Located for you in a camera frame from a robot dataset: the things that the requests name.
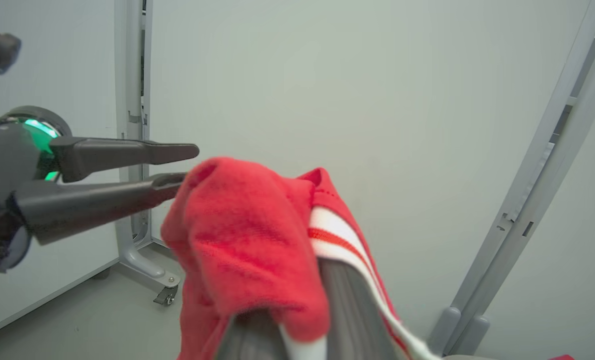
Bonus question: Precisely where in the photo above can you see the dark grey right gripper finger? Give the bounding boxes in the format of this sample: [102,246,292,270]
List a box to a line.
[318,259,404,360]

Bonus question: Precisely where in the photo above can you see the red cloth garment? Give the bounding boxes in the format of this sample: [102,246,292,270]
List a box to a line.
[160,156,441,360]

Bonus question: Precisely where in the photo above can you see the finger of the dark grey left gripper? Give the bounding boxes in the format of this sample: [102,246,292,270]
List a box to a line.
[215,307,291,360]

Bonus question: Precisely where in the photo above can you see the metal caster wheel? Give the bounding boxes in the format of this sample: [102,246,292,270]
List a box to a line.
[153,285,180,307]

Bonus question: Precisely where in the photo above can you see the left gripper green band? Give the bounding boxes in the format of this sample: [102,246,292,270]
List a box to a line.
[0,105,200,279]

